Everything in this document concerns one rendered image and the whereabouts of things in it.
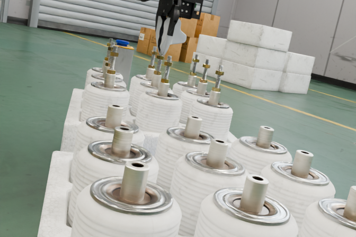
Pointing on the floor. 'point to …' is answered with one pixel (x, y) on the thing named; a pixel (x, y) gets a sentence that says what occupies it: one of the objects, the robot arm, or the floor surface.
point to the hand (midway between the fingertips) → (160, 48)
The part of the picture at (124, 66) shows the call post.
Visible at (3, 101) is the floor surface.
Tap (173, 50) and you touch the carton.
